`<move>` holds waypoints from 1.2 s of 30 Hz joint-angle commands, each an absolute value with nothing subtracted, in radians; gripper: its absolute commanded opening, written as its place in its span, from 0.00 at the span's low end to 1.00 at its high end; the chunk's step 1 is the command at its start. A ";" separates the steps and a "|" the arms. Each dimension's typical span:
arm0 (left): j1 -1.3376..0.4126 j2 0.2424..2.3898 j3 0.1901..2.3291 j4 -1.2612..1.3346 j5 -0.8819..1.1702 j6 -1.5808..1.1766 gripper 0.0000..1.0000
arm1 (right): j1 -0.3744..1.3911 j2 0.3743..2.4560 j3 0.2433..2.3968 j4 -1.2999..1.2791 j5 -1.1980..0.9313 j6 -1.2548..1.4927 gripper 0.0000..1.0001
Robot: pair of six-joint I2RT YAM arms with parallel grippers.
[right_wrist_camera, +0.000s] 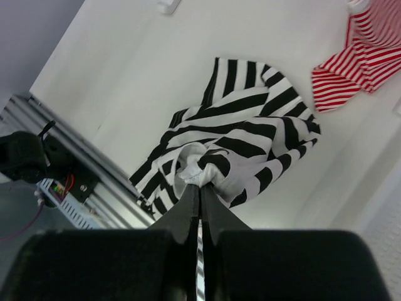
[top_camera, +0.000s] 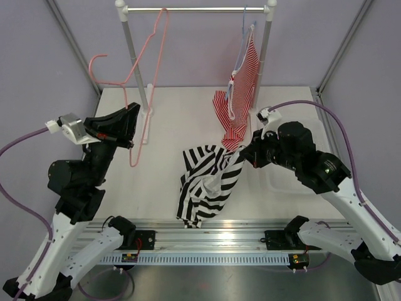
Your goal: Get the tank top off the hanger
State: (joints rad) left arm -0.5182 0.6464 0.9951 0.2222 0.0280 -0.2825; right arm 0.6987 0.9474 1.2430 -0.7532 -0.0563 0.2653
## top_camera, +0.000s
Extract white metal clothes rack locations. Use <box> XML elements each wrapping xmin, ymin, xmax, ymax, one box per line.
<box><xmin>128</xmin><ymin>1</ymin><xmax>277</xmax><ymax>149</ymax></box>

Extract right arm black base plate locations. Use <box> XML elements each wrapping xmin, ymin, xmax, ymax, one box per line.
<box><xmin>259</xmin><ymin>230</ymin><xmax>306</xmax><ymax>251</ymax></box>

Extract pink wire hanger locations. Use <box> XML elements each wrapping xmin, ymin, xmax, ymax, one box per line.
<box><xmin>88</xmin><ymin>1</ymin><xmax>169</xmax><ymax>168</ymax></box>

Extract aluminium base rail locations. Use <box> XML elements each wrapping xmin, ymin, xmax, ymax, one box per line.
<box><xmin>75</xmin><ymin>219</ymin><xmax>352</xmax><ymax>255</ymax></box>

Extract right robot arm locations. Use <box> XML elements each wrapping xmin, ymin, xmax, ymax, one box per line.
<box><xmin>240</xmin><ymin>122</ymin><xmax>400</xmax><ymax>285</ymax></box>

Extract light blue wire hanger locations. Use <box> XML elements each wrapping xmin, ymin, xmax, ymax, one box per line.
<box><xmin>226</xmin><ymin>6</ymin><xmax>257</xmax><ymax>100</ymax></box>

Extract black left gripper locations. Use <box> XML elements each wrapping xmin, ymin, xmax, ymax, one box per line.
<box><xmin>84</xmin><ymin>102</ymin><xmax>141</xmax><ymax>186</ymax></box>

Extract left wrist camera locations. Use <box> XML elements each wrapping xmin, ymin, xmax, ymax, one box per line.
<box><xmin>45</xmin><ymin>113</ymin><xmax>100</xmax><ymax>145</ymax></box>

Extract white slotted cable duct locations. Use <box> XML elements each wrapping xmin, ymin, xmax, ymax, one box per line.
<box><xmin>99</xmin><ymin>253</ymin><xmax>289</xmax><ymax>266</ymax></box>

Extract white plastic perforated basket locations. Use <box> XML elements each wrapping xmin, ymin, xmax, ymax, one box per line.
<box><xmin>260</xmin><ymin>117</ymin><xmax>328</xmax><ymax>195</ymax></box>

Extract red white striped tank top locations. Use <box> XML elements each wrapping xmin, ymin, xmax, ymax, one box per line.
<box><xmin>212</xmin><ymin>24</ymin><xmax>259</xmax><ymax>151</ymax></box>

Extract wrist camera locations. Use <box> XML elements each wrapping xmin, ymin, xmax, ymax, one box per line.
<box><xmin>45</xmin><ymin>113</ymin><xmax>100</xmax><ymax>145</ymax></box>
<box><xmin>256</xmin><ymin>107</ymin><xmax>283</xmax><ymax>140</ymax></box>

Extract black white striped tank top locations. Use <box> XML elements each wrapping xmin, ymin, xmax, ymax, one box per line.
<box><xmin>176</xmin><ymin>145</ymin><xmax>244</xmax><ymax>228</ymax></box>

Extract aluminium enclosure frame rail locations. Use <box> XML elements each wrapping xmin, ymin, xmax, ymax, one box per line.
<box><xmin>310</xmin><ymin>0</ymin><xmax>375</xmax><ymax>156</ymax></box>

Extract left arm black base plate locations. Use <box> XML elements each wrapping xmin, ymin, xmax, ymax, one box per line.
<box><xmin>119</xmin><ymin>230</ymin><xmax>156</xmax><ymax>251</ymax></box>

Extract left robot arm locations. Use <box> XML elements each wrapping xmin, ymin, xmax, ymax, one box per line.
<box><xmin>1</xmin><ymin>103</ymin><xmax>140</xmax><ymax>300</ymax></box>

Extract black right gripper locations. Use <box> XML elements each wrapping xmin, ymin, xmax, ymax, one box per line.
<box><xmin>241</xmin><ymin>127</ymin><xmax>300</xmax><ymax>172</ymax></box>

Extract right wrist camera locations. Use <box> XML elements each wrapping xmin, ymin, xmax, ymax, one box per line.
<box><xmin>256</xmin><ymin>107</ymin><xmax>283</xmax><ymax>140</ymax></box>

